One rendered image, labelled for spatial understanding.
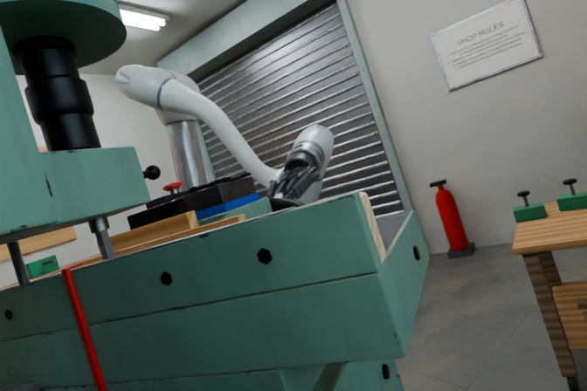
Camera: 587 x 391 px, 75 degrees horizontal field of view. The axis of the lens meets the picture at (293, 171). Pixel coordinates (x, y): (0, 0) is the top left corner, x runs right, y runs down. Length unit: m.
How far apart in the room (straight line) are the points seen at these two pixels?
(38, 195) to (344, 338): 0.26
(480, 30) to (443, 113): 0.64
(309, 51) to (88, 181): 3.36
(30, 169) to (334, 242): 0.24
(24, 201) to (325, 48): 3.40
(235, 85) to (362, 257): 3.97
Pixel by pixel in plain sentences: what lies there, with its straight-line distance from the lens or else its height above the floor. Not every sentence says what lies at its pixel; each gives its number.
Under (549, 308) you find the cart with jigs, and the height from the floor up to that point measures 0.31.
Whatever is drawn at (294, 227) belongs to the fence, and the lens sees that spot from 0.28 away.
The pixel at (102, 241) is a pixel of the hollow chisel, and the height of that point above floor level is 0.97.
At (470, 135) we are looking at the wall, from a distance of 3.29.
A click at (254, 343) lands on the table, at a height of 0.86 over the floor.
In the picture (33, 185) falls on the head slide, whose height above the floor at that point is 1.03.
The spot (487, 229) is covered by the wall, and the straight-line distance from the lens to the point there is 3.41.
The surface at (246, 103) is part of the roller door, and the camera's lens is 4.09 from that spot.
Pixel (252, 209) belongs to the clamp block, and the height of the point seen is 0.95.
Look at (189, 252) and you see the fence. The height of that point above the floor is 0.94.
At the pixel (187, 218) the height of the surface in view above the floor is 0.97.
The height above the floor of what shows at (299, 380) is 0.82.
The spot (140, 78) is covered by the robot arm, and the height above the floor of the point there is 1.39.
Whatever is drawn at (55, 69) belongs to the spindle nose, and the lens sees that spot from 0.48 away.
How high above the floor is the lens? 0.98
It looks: 1 degrees up
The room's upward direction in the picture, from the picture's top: 18 degrees counter-clockwise
